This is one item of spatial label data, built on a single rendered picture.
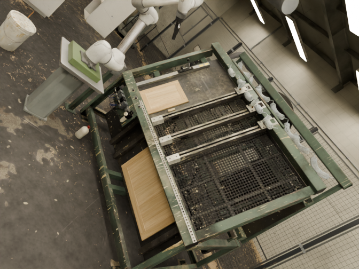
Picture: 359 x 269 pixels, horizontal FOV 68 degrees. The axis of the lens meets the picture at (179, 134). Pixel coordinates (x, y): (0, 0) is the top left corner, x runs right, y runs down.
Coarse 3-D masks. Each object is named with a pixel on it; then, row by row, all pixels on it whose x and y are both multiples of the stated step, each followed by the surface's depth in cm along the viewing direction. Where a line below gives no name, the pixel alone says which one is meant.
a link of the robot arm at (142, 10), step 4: (132, 0) 256; (136, 0) 251; (140, 0) 249; (132, 4) 258; (136, 4) 253; (140, 4) 250; (136, 8) 259; (140, 8) 256; (144, 8) 256; (148, 8) 259; (140, 12) 262; (144, 12) 260
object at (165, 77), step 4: (200, 64) 334; (204, 64) 334; (208, 64) 334; (196, 68) 331; (200, 68) 333; (176, 72) 328; (184, 72) 329; (188, 72) 331; (160, 76) 325; (164, 76) 325; (168, 76) 325; (172, 76) 327; (176, 76) 329; (148, 80) 323; (152, 80) 322; (156, 80) 322; (160, 80) 325; (140, 84) 319; (144, 84) 321; (148, 84) 323
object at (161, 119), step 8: (240, 88) 294; (224, 96) 298; (232, 96) 297; (240, 96) 302; (200, 104) 293; (208, 104) 292; (216, 104) 297; (176, 112) 289; (184, 112) 288; (192, 112) 293; (152, 120) 283; (160, 120) 284; (168, 120) 289
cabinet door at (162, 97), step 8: (176, 80) 323; (152, 88) 318; (160, 88) 317; (168, 88) 317; (176, 88) 316; (144, 96) 311; (152, 96) 311; (160, 96) 310; (168, 96) 309; (176, 96) 309; (184, 96) 308; (144, 104) 304; (152, 104) 304; (160, 104) 303; (168, 104) 302; (176, 104) 301; (152, 112) 296
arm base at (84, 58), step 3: (81, 51) 261; (81, 54) 258; (84, 54) 256; (81, 57) 256; (84, 57) 256; (87, 57) 255; (81, 60) 252; (84, 60) 255; (87, 60) 256; (90, 60) 257; (84, 63) 256; (87, 63) 257; (90, 63) 257; (93, 63) 260; (90, 66) 255; (93, 66) 263; (93, 69) 264
